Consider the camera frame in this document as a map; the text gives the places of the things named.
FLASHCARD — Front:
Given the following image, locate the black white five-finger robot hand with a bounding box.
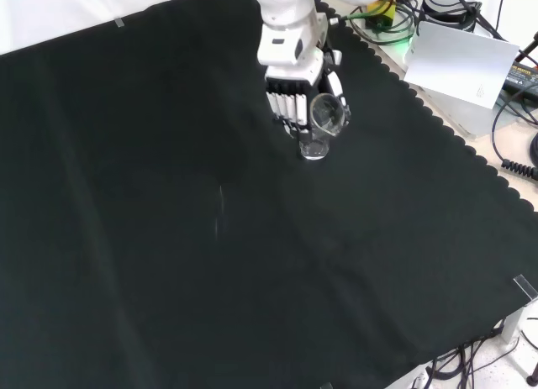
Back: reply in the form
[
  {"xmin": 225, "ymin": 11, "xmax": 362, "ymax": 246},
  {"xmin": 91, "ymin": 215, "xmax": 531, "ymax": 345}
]
[{"xmin": 256, "ymin": 25, "xmax": 352, "ymax": 139}]

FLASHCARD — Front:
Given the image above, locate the clear glass beaker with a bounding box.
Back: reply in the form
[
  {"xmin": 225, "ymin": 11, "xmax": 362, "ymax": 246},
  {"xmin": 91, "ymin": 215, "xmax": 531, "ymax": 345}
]
[
  {"xmin": 309, "ymin": 92, "xmax": 348, "ymax": 141},
  {"xmin": 298, "ymin": 131, "xmax": 331, "ymax": 161}
]

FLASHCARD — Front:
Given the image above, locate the yellow stop button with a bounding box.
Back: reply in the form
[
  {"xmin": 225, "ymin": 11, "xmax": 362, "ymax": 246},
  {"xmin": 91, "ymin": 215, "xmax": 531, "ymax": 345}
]
[{"xmin": 364, "ymin": 0, "xmax": 398, "ymax": 31}]

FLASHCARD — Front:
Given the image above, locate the black bench cloth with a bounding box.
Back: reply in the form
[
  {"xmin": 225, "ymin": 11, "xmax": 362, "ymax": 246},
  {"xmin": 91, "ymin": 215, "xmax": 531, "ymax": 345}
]
[{"xmin": 0, "ymin": 0, "xmax": 538, "ymax": 389}]

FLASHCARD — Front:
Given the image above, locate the black power adapter yellow label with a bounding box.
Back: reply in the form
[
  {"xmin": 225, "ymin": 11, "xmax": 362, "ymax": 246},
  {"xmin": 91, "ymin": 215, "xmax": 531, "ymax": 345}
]
[{"xmin": 501, "ymin": 54, "xmax": 538, "ymax": 97}]

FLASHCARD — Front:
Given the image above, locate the clear tape piece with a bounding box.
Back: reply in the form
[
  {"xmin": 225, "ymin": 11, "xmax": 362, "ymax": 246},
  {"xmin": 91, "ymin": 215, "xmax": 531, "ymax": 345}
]
[{"xmin": 513, "ymin": 274, "xmax": 538, "ymax": 302}]

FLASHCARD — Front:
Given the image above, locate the white bench leg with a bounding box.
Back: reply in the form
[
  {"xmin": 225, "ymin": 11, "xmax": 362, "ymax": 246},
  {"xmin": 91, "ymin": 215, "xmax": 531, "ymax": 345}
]
[{"xmin": 501, "ymin": 302, "xmax": 533, "ymax": 344}]

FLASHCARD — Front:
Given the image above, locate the black coiled cable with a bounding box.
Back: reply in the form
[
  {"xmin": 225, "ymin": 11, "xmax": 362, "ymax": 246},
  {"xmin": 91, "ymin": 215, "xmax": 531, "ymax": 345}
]
[{"xmin": 490, "ymin": 86, "xmax": 538, "ymax": 178}]

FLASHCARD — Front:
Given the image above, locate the black floor cable bundle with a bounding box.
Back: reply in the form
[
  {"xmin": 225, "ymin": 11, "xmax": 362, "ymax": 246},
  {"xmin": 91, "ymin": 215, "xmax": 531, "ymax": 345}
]
[{"xmin": 428, "ymin": 317, "xmax": 522, "ymax": 389}]

